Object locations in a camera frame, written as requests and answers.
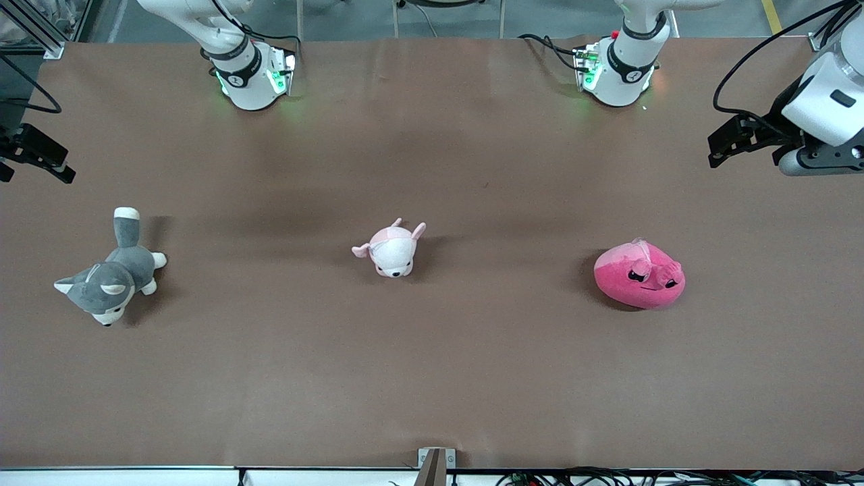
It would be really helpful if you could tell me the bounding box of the hot pink round plush toy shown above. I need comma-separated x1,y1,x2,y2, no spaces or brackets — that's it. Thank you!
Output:
594,238,686,311

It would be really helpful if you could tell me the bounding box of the aluminium extrusion frame post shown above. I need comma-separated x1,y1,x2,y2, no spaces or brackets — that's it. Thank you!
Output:
0,0,68,60
808,0,864,53

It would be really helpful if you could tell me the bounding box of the black cable tangle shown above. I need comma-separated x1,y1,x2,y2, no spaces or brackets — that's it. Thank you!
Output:
496,466,864,486

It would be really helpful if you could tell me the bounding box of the aluminium post with bracket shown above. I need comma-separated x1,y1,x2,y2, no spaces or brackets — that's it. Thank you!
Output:
413,447,457,486

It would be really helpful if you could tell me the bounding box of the grey husky plush toy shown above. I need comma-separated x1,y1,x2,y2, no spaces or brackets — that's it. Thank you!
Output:
54,207,167,327

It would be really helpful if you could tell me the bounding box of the black left arm base cable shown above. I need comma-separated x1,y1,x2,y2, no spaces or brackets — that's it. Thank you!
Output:
518,34,583,72

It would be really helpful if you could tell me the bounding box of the brown table cover mat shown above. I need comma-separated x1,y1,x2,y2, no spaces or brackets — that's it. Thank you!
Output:
0,37,864,471

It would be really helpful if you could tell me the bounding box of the black arm base cable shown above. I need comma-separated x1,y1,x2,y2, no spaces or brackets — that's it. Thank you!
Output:
518,34,583,72
199,0,302,78

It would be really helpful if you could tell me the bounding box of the pale pink plush dog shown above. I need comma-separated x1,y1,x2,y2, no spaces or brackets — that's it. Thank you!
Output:
352,217,427,279

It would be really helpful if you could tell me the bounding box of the black right arm base cable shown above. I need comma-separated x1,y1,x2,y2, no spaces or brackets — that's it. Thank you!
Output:
199,0,302,78

